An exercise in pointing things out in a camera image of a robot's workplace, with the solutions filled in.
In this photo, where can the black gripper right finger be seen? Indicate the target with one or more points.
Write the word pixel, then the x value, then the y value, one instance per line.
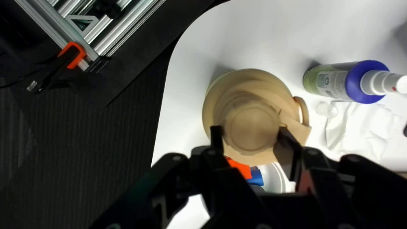
pixel 290 154

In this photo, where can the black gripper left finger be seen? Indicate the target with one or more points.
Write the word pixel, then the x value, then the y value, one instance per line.
pixel 216 142

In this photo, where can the spray bottle with blue collar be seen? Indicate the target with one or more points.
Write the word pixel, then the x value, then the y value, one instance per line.
pixel 338 81

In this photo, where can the white round bowl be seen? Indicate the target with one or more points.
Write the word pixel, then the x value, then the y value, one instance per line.
pixel 273 178

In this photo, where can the red toy block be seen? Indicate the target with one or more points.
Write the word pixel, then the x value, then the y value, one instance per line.
pixel 238 166

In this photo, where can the blue toy block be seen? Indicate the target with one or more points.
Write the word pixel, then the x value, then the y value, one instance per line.
pixel 256 177

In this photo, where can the small clear plastic cap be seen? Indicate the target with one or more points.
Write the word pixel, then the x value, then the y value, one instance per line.
pixel 326 108

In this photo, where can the white crumpled napkin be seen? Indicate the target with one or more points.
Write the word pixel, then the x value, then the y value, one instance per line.
pixel 364 129

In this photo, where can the aluminium extrusion frame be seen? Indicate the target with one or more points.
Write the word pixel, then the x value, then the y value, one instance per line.
pixel 106 26

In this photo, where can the orange frame bracket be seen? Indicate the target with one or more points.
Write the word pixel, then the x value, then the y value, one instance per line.
pixel 71 54

